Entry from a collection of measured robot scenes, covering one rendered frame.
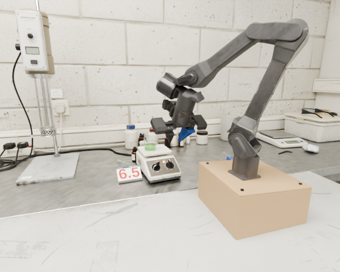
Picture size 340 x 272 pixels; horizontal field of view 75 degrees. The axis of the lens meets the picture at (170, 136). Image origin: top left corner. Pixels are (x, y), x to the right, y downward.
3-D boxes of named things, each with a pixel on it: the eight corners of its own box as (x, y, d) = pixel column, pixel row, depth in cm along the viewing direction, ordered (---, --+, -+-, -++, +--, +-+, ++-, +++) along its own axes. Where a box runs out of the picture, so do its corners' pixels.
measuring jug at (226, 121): (211, 136, 151) (212, 114, 147) (228, 134, 155) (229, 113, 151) (226, 143, 134) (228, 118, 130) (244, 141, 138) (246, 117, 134)
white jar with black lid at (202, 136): (209, 142, 135) (210, 131, 133) (204, 145, 129) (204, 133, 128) (199, 141, 139) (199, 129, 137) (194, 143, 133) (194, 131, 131)
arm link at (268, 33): (306, 40, 52) (283, 4, 54) (305, 32, 45) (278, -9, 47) (208, 105, 68) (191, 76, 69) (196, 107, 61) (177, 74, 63)
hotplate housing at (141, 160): (182, 178, 86) (182, 158, 84) (149, 184, 81) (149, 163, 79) (162, 160, 106) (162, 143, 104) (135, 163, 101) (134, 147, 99)
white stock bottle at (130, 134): (133, 150, 120) (131, 126, 117) (122, 148, 124) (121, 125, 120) (140, 147, 126) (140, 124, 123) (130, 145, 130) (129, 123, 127)
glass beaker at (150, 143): (141, 150, 92) (140, 131, 90) (150, 147, 96) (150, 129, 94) (151, 153, 89) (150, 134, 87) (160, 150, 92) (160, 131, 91)
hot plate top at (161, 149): (172, 153, 90) (172, 151, 90) (144, 157, 86) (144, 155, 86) (162, 145, 101) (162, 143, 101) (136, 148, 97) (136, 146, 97)
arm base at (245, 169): (261, 177, 60) (265, 156, 59) (243, 181, 57) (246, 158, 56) (243, 168, 66) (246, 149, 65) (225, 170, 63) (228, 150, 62)
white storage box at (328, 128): (362, 139, 142) (367, 116, 139) (318, 144, 132) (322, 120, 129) (318, 129, 171) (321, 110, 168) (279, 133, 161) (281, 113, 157)
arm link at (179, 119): (214, 110, 71) (205, 99, 74) (159, 114, 63) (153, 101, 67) (206, 130, 76) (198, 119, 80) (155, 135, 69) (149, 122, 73)
